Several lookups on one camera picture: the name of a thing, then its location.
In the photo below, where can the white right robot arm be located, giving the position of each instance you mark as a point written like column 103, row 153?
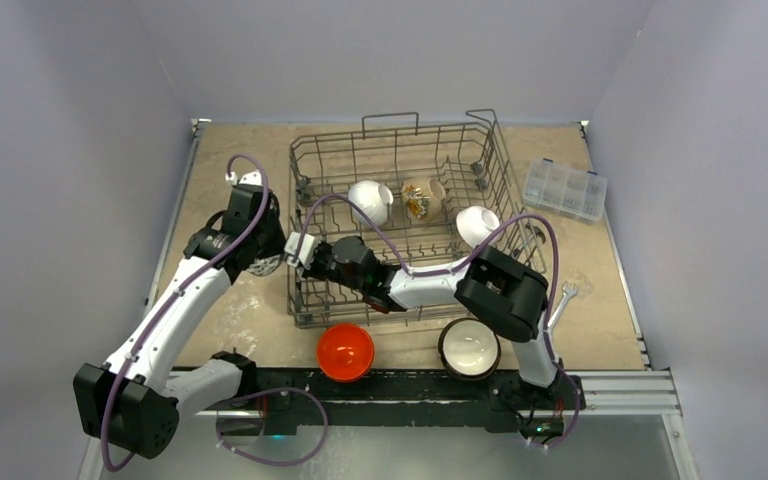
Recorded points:
column 510, row 298

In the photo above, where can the silver wrench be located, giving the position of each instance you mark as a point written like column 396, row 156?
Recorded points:
column 569, row 291

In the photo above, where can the plain white bowl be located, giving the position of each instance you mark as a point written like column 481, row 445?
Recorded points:
column 374, row 199

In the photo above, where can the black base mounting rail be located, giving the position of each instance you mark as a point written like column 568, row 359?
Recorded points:
column 500, row 403

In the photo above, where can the orange bowl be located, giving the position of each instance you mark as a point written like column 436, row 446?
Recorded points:
column 345, row 352

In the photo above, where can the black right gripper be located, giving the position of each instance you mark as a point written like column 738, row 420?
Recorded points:
column 317, row 259

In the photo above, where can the clear plastic organizer box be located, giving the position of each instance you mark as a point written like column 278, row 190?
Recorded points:
column 566, row 190

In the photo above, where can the black handled hammer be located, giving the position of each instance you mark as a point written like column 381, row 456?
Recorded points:
column 534, row 238

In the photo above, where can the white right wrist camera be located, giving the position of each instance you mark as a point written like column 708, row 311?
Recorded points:
column 299, row 250

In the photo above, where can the black bowl white inside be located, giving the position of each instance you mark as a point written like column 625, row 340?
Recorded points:
column 468, row 349

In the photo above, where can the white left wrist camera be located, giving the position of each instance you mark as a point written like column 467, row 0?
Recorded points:
column 254, row 178

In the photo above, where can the floral patterned bowl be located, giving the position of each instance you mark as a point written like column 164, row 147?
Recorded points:
column 265, row 266

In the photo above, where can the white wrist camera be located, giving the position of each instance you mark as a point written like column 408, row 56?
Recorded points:
column 254, row 178
column 299, row 250

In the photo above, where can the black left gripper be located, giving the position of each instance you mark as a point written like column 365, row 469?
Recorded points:
column 278, row 245

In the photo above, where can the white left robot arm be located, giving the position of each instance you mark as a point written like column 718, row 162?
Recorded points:
column 130, row 399

